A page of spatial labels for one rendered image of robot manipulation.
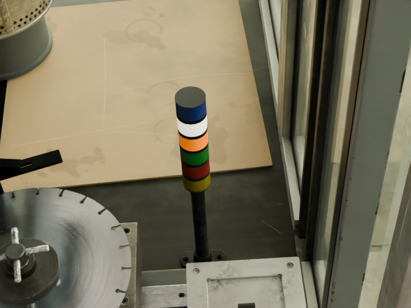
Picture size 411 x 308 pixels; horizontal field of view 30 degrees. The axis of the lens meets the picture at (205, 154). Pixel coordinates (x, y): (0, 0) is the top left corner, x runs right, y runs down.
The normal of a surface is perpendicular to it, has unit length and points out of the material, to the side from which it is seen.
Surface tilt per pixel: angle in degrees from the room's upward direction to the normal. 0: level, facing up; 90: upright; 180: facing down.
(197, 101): 0
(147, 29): 0
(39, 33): 89
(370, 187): 90
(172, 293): 0
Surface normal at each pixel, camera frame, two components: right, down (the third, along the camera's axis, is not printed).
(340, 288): 0.04, 0.74
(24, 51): 0.71, 0.49
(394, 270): -1.00, 0.06
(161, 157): -0.04, -0.67
